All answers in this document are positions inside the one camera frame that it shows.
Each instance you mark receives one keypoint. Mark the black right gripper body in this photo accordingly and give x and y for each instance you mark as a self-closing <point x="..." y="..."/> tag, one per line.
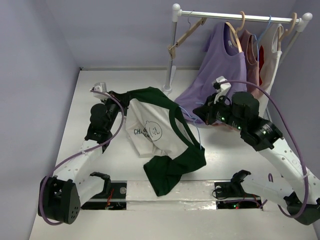
<point x="208" y="110"/>

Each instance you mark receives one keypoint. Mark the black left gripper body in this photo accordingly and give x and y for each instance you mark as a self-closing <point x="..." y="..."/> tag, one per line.
<point x="112" y="107"/>

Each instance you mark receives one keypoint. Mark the light blue wire hanger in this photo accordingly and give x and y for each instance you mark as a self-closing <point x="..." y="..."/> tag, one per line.
<point x="193" y="122"/>

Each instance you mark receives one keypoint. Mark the white and green t shirt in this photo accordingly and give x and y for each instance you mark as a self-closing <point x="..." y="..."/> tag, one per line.
<point x="158" y="130"/>

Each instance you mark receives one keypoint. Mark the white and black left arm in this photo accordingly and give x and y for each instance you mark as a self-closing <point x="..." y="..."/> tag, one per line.
<point x="73" y="181"/>

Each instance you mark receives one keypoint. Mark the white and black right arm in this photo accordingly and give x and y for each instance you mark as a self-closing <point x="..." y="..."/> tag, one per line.
<point x="297" y="191"/>

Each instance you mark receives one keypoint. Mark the purple t shirt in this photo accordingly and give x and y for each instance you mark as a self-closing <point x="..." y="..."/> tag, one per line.
<point x="221" y="59"/>

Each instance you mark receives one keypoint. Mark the pink t shirt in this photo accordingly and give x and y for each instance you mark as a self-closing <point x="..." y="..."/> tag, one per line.
<point x="251" y="63"/>

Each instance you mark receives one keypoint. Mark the wooden hanger under purple shirt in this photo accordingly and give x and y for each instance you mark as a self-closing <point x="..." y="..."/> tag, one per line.
<point x="233" y="32"/>

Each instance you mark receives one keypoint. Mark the empty wooden clip hanger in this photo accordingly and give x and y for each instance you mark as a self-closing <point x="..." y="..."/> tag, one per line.
<point x="177" y="43"/>

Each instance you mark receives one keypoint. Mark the blue hanger under pink shirt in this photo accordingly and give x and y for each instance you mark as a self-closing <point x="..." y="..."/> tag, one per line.
<point x="255" y="45"/>

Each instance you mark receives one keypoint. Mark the red garment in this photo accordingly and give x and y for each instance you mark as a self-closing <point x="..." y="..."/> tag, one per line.
<point x="261" y="63"/>

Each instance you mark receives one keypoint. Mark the white tank top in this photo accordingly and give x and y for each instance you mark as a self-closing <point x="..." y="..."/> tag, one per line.
<point x="272" y="54"/>

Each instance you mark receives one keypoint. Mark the white metal clothes rack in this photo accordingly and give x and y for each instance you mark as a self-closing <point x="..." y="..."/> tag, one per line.
<point x="297" y="24"/>

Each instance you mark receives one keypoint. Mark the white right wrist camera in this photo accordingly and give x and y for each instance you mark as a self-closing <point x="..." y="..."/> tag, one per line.
<point x="222" y="87"/>

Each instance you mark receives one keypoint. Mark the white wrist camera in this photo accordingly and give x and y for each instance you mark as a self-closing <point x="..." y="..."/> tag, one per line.
<point x="222" y="87"/>
<point x="98" y="88"/>

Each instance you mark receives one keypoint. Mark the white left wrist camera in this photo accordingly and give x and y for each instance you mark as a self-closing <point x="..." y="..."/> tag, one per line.
<point x="98" y="88"/>

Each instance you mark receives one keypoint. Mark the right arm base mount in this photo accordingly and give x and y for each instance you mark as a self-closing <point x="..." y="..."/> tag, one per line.
<point x="231" y="195"/>

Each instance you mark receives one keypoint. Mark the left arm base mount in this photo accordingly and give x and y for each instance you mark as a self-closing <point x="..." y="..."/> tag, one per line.
<point x="112" y="197"/>

